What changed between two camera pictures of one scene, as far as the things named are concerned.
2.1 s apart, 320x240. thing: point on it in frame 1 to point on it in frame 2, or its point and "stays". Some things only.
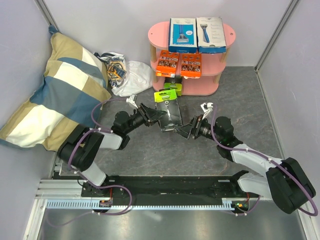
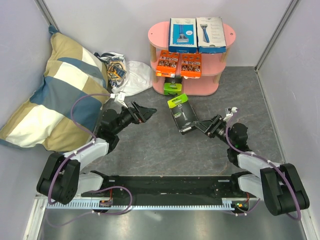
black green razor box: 166,99 to 182,112
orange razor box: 191,66 stays
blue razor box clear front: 182,35 stays
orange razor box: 167,64 stays
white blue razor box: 210,35 stays
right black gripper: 193,128 to 216,121
